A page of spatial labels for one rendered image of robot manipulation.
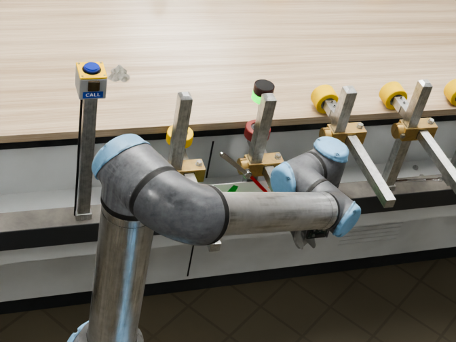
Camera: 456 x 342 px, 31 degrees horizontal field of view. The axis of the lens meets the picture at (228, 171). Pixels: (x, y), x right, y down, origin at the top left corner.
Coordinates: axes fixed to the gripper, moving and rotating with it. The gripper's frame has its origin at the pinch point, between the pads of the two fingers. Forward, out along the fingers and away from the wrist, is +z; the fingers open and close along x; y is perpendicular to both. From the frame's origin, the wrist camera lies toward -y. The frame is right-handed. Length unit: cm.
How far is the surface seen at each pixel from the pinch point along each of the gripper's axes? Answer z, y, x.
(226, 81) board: -9, -67, -3
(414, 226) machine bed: 56, -53, 82
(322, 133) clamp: -13.5, -31.1, 16.3
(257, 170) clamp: -2.6, -28.6, -3.6
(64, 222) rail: 12, -29, -61
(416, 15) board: -10, -106, 88
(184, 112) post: -25.9, -28.6, -29.5
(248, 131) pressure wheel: -8.6, -39.9, -3.9
